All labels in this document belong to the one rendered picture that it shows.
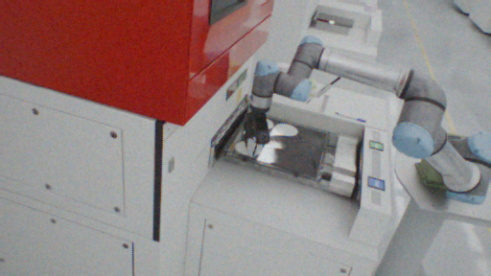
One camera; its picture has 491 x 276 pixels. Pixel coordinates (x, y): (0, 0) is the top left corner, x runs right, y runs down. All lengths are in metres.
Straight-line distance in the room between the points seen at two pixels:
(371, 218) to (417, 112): 0.35
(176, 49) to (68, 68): 0.29
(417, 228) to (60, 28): 1.56
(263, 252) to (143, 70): 0.75
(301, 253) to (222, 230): 0.27
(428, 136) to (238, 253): 0.72
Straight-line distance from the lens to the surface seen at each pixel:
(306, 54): 1.25
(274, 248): 1.31
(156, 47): 0.84
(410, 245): 1.93
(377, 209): 1.23
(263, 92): 1.24
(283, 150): 1.47
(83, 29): 0.94
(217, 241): 1.37
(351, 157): 1.59
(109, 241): 1.27
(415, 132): 1.16
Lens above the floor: 1.68
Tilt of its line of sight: 31 degrees down
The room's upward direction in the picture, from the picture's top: 10 degrees clockwise
